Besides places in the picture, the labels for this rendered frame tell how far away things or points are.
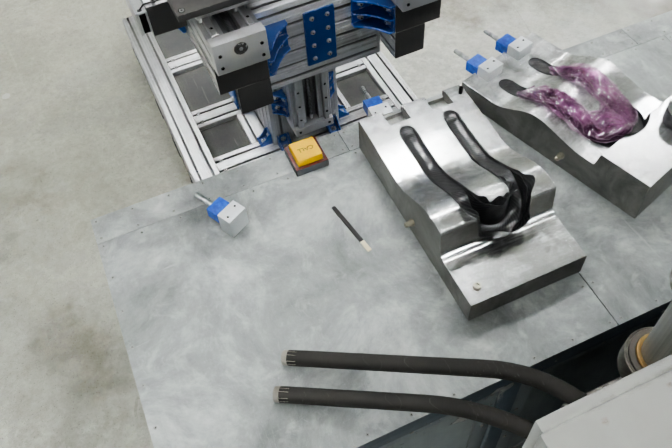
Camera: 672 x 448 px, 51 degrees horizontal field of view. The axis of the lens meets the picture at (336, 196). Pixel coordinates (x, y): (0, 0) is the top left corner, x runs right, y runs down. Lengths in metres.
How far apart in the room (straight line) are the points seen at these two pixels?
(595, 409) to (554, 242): 0.85
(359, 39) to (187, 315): 0.94
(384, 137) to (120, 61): 1.91
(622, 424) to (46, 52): 3.10
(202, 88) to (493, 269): 1.61
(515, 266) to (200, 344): 0.63
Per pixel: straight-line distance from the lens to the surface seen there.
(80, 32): 3.50
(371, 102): 1.70
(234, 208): 1.51
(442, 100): 1.68
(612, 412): 0.65
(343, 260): 1.47
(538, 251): 1.45
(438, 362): 1.26
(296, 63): 1.96
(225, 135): 2.54
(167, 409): 1.38
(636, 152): 1.59
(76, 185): 2.84
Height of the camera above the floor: 2.05
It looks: 53 degrees down
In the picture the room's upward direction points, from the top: 5 degrees counter-clockwise
